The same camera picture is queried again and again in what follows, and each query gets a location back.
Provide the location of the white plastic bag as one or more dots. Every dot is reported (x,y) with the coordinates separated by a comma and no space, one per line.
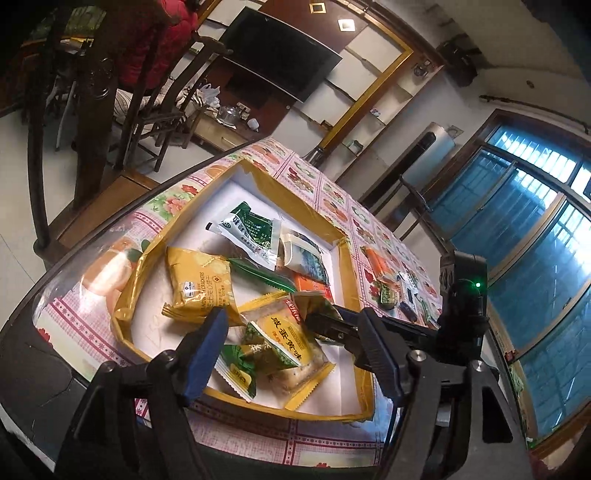
(207,94)

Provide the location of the blue tinted window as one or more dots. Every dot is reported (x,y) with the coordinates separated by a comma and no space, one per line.
(531,240)

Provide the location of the green foil snack packet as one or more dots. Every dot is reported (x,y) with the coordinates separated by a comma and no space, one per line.
(235,374)

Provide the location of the green edged clear cracker packet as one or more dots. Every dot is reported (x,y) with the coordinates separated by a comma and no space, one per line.
(263,276)

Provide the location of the yellow label cracker packet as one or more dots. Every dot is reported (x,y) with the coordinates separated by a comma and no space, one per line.
(284,341)

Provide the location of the gold foil cracker packet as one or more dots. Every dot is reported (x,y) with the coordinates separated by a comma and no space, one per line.
(203,286)

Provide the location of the white green sachet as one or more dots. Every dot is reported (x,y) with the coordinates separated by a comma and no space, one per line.
(244,228)

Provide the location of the orange cracker packet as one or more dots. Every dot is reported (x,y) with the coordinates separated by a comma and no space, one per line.
(314,284)
(378,263)

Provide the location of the dark wooden chair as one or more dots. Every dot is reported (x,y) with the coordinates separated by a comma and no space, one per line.
(94,115)
(152,115)
(411,203)

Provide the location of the dark blue sachet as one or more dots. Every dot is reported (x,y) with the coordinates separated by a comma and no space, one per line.
(408,308)

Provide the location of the white standing air conditioner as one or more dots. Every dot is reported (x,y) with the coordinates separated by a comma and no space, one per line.
(429,152)

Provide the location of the gold cardboard box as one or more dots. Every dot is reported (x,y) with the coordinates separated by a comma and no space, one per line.
(300,203)

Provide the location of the white black sachet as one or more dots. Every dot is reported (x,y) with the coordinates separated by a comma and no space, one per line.
(408,282)

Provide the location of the black television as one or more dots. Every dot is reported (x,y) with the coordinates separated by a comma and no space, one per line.
(281,50)

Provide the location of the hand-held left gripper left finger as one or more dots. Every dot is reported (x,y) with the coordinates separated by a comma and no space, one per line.
(203,355)

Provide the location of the wooden television stand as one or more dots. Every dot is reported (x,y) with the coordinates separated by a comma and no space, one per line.
(226,136)

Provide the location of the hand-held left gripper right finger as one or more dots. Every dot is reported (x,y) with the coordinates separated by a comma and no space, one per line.
(381,360)

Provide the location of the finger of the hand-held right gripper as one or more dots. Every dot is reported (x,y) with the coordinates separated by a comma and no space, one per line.
(332,330)
(348,314)

